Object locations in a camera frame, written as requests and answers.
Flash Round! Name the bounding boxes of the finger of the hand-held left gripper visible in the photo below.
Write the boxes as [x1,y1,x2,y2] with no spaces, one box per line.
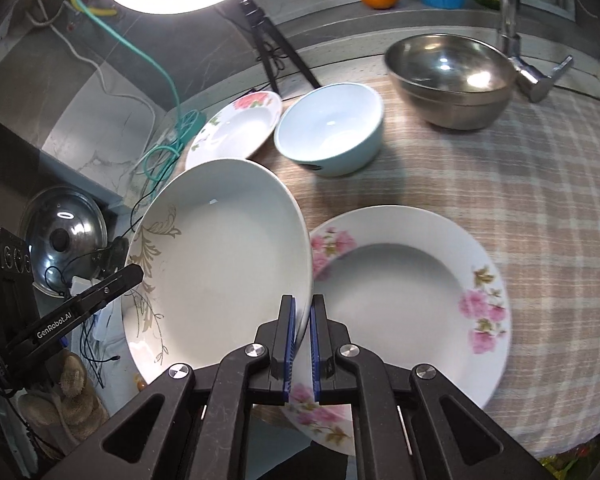
[70,264,145,322]

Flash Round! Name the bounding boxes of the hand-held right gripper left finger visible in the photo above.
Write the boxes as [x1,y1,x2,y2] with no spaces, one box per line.
[40,295,301,480]

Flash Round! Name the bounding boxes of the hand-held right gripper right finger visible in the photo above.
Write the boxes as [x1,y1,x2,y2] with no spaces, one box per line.
[307,294,556,480]

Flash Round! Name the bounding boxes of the white plate gold leaf print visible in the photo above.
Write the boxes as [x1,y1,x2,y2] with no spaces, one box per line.
[121,158,315,386]

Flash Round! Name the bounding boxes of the large white plate pink flowers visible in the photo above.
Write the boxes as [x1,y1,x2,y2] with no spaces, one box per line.
[280,205,512,456]

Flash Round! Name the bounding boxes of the small white plate pink flowers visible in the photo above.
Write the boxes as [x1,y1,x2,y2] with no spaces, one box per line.
[185,91,283,171]

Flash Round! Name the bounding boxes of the light blue ceramic bowl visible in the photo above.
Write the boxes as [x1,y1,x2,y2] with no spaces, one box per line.
[273,83,385,177]

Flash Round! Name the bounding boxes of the large stainless steel bowl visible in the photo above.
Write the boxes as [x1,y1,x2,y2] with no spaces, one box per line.
[384,34,518,131]

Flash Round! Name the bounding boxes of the white cloth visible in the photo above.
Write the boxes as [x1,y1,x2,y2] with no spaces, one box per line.
[87,305,131,361]

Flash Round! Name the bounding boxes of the steel pot lid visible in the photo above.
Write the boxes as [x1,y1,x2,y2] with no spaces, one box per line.
[19,186,110,297]

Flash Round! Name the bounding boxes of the beige checked tablecloth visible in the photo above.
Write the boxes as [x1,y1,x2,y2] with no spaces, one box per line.
[180,60,600,461]

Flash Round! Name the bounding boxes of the black tripod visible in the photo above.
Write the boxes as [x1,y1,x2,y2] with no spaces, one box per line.
[237,0,322,96]

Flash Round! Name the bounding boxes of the chrome kitchen faucet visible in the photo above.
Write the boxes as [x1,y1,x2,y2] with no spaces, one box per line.
[497,0,575,104]

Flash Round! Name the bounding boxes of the teal cable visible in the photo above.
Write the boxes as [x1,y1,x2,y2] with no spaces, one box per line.
[70,0,206,181]

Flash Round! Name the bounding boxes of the white cable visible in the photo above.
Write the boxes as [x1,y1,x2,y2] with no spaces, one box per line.
[27,0,176,146]

